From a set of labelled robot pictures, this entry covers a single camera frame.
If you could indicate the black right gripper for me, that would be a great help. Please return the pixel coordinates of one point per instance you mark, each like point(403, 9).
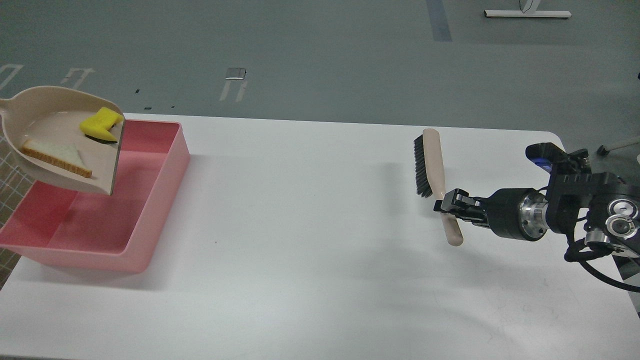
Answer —
point(510, 213)

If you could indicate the beige hand brush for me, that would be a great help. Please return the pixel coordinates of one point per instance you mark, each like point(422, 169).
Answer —
point(429, 174)

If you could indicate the yellow sponge piece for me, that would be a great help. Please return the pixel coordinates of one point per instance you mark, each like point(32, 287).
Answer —
point(97, 127)

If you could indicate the triangular bread slice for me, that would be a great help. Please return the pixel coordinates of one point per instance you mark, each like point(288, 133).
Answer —
point(66, 157)

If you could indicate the beige plastic dustpan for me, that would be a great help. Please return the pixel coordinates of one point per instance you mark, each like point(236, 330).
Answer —
point(52, 115)

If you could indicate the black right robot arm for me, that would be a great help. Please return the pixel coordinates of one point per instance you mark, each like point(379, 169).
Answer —
point(597, 212)

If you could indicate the pink plastic bin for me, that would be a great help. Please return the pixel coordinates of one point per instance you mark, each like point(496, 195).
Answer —
point(116, 232)

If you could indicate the chair caster leg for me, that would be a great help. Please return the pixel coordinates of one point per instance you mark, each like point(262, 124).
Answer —
point(604, 150)

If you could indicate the white table leg base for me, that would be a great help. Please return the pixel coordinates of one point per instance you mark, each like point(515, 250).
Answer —
point(528, 9)

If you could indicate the metal floor plate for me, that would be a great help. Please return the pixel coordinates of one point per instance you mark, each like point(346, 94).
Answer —
point(236, 74)

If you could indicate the beige checkered cloth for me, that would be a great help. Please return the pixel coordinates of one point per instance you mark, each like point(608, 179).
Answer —
point(11, 193)

